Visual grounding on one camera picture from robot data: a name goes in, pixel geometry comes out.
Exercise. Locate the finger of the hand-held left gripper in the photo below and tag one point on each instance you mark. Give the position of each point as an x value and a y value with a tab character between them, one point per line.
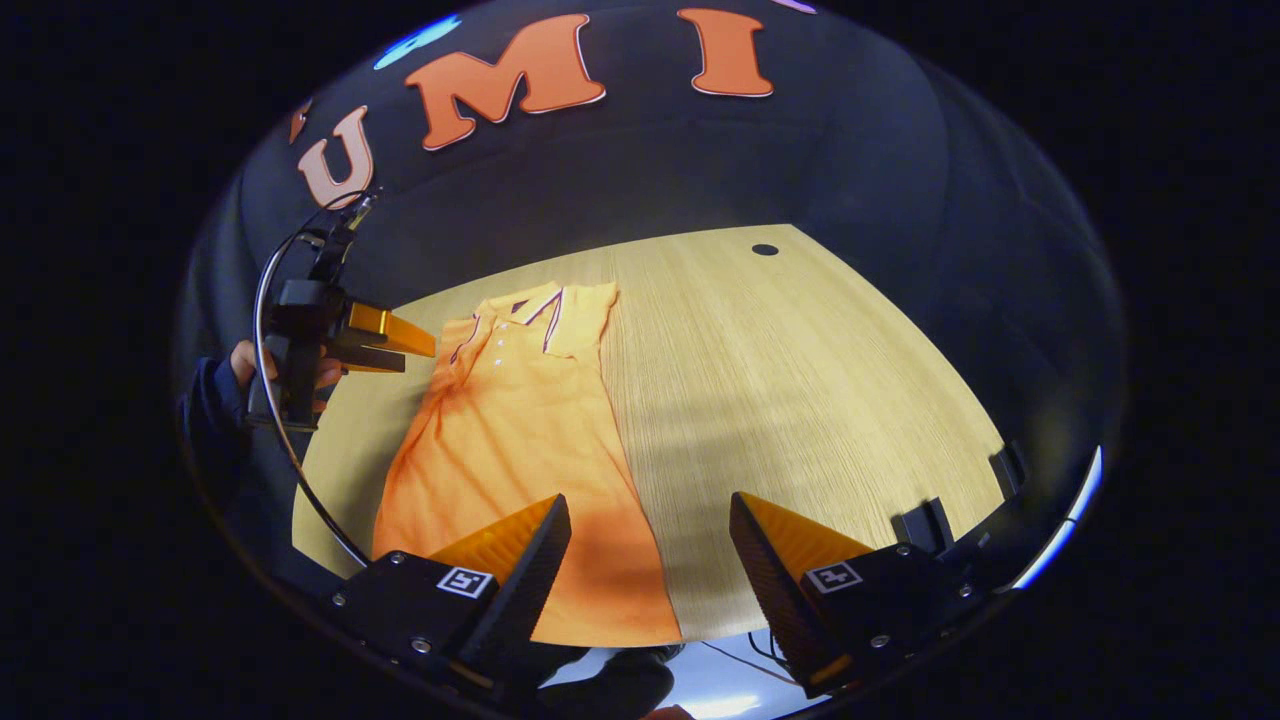
395	330
370	358

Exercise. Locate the black table clamp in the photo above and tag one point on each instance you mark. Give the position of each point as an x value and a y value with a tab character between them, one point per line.
925	525
1008	470

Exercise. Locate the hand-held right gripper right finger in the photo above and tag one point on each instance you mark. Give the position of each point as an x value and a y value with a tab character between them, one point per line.
775	600

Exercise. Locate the orange polo T-shirt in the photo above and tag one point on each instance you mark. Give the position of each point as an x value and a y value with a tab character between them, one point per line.
520	440

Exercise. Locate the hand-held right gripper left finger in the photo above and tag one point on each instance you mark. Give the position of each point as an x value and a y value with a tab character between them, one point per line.
525	590

